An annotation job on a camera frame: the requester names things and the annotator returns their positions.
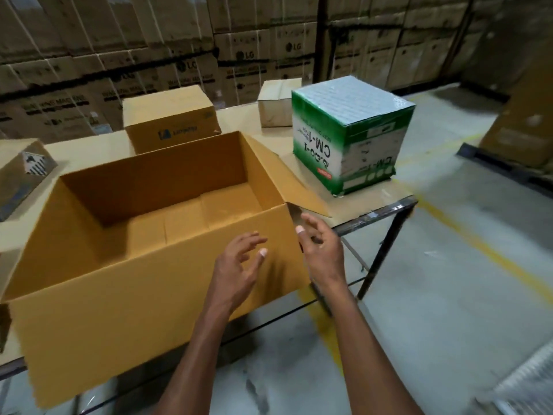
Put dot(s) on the person's left hand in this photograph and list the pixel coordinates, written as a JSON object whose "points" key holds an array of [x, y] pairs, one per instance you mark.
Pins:
{"points": [[235, 276]]}

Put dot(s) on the person's right hand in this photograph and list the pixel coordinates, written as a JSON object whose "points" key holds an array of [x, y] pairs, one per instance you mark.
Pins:
{"points": [[326, 259]]}

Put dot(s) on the large yellow cardboard box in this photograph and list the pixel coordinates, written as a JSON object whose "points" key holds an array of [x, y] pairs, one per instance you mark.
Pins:
{"points": [[108, 298]]}

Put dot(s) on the green white CM-1 box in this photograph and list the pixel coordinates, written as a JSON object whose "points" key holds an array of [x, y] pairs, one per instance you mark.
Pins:
{"points": [[350, 103]]}

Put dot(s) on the small pale cardboard box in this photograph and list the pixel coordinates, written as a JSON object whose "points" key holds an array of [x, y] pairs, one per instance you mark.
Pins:
{"points": [[274, 103]]}

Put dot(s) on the blue logo yellow cardboard box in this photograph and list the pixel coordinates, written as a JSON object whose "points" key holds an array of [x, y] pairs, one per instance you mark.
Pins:
{"points": [[168, 112]]}

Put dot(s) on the taped box with hazard label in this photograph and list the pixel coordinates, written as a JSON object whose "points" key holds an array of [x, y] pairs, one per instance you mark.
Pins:
{"points": [[17, 177]]}

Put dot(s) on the person's left forearm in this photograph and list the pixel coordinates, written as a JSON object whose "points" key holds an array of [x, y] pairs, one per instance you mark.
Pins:
{"points": [[194, 367]]}

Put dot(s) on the person's right forearm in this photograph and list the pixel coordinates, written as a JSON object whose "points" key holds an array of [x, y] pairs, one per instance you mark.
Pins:
{"points": [[367, 354]]}

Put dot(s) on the black pallet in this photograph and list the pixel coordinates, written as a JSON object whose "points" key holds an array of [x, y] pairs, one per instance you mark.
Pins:
{"points": [[497, 166]]}

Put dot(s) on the large brown carton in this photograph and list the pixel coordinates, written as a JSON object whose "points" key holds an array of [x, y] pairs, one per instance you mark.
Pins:
{"points": [[522, 120]]}

